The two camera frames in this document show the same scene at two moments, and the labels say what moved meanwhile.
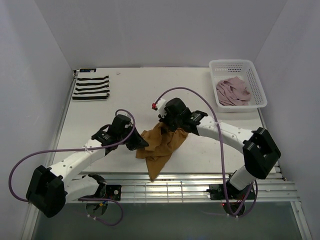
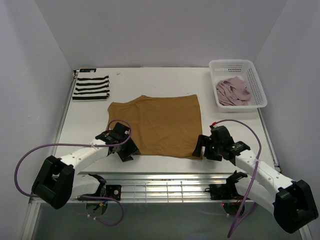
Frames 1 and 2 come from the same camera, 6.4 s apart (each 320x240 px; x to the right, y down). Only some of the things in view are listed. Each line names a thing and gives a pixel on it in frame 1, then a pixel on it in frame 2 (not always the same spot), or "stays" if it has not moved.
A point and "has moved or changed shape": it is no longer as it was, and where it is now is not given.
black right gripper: x=164 y=119 to x=201 y=141
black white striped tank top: x=92 y=88 stays
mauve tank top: x=233 y=91 stays
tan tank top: x=161 y=145 has moved or changed shape
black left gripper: x=138 y=141 to x=132 y=148
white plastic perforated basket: x=237 y=87 stays
